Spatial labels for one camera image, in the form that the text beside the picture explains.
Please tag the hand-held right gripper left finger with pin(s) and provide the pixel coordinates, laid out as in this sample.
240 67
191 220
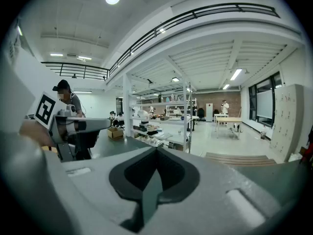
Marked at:
97 187

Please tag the person's left forearm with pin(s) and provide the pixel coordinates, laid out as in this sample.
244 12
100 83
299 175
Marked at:
34 133

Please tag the black balcony railing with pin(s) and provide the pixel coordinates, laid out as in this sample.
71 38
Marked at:
171 21

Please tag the wooden table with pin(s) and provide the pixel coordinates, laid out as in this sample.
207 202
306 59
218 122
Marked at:
228 119

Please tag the small trash bin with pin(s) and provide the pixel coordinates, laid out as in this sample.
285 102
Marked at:
263 135

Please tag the beige locker cabinet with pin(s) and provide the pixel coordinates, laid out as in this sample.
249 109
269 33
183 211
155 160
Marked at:
286 121

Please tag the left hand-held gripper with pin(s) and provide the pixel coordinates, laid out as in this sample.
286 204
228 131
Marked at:
46 110

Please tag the ceiling tube light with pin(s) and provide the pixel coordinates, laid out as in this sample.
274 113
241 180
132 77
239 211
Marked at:
236 74

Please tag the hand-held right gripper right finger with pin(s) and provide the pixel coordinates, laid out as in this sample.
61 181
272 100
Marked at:
220 199

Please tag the white refrigerator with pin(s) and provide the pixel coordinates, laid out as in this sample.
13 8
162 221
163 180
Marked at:
209 111

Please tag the cardboard box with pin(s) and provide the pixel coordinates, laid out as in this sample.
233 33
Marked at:
115 133

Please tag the white projection screen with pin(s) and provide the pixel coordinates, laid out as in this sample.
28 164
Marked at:
264 104

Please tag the black office chair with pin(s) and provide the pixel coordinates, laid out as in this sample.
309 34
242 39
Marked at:
200 113

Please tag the red bag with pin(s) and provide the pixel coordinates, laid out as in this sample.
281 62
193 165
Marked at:
308 154

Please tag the white plastic bag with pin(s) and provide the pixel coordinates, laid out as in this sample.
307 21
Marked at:
295 157

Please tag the wooden slatted platform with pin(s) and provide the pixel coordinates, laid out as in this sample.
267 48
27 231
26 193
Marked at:
239 159

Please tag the white metal shelving rack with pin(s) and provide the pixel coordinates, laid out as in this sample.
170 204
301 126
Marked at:
161 121

